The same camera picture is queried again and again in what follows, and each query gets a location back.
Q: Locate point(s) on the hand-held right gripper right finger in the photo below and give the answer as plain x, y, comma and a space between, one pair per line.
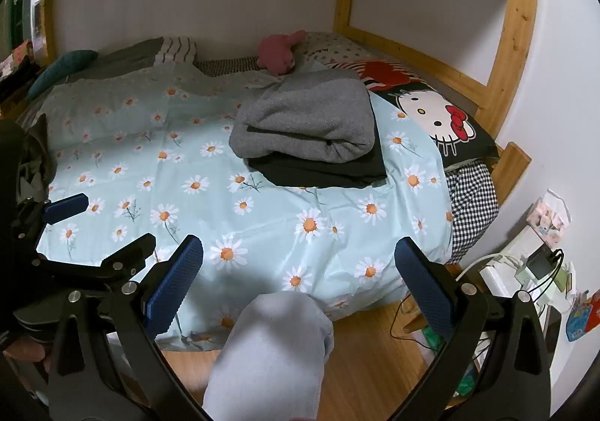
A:
422, 285

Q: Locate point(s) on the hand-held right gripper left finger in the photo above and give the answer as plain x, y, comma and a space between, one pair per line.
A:
176, 280

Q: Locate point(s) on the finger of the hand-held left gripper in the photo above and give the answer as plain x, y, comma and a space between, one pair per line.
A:
65, 208
122, 259

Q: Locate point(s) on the grey knit sweater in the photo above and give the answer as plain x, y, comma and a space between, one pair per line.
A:
304, 116

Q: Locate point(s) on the black clothes heap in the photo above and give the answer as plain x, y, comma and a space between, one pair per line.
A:
18, 79

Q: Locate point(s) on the person's left hand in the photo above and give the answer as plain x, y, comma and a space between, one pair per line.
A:
26, 350

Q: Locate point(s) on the dark olive crumpled garment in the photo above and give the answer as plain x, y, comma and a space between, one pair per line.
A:
40, 163

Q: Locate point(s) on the white power strip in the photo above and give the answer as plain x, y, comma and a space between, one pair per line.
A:
504, 280

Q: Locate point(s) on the green plastic bag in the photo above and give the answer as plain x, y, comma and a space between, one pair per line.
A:
464, 383

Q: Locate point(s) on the teal pillow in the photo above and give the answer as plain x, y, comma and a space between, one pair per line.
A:
61, 67

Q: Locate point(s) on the person's grey trouser leg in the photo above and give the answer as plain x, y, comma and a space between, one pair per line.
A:
267, 355

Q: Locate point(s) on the light blue daisy duvet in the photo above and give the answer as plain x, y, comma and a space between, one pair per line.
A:
281, 224

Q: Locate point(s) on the grey plug-in charger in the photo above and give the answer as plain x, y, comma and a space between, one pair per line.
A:
541, 261

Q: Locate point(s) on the pink tissue packet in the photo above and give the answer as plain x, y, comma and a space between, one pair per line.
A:
551, 217

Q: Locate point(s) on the dark green folded garment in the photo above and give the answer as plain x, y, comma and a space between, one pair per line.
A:
323, 175

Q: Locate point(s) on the green door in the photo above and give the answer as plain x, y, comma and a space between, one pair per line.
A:
14, 18

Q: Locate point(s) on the grey blanket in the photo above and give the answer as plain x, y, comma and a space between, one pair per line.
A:
122, 58

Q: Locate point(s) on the colourful printed bag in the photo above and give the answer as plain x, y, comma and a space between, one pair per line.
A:
583, 315

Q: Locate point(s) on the black cartoon cat pillow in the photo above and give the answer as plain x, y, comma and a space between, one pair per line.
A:
422, 107

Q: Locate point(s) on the brown striped white pillow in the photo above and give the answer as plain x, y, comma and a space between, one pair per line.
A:
176, 50

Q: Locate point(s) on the pink plush toy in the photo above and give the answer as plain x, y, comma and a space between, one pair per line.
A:
276, 53

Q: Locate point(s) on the polka dot pillow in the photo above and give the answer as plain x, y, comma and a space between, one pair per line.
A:
333, 48

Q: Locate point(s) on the wooden bunk bed frame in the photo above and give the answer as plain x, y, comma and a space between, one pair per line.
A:
515, 27

